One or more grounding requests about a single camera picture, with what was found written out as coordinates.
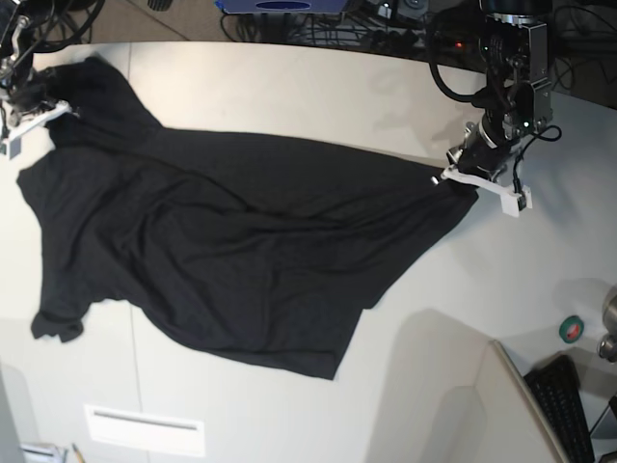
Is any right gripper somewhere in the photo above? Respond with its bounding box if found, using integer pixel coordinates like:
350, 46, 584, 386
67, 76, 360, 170
1, 68, 60, 115

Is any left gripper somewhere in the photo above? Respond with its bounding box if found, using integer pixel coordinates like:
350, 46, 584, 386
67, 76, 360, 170
446, 113, 519, 181

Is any black t-shirt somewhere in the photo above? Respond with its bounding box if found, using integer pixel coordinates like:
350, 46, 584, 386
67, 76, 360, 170
17, 58, 478, 380

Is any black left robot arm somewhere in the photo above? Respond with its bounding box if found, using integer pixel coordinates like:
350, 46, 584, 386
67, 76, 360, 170
425, 1, 552, 179

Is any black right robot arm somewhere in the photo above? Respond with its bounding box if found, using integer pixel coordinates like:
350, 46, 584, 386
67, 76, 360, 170
1, 1, 105, 117

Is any green tape roll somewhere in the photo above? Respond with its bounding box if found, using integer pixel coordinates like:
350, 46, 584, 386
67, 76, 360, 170
558, 315, 584, 344

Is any silver metal cylinder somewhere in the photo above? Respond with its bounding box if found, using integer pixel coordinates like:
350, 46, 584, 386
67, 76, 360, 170
597, 286, 616, 364

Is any black keyboard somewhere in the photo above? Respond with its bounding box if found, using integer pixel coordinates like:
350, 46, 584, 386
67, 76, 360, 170
523, 355, 595, 463

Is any blue box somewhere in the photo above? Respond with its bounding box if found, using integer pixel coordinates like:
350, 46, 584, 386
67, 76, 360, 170
215, 0, 362, 14

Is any beige partition panel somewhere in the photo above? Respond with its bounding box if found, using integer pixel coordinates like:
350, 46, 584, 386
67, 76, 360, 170
474, 340, 569, 463

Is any pencil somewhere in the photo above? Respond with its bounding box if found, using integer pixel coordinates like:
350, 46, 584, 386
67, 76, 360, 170
71, 444, 86, 463

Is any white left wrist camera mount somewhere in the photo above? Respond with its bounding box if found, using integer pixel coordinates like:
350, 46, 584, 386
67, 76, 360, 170
431, 165, 533, 218

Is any white cable grommet plate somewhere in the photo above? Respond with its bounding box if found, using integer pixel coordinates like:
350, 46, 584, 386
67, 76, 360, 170
84, 405, 206, 457

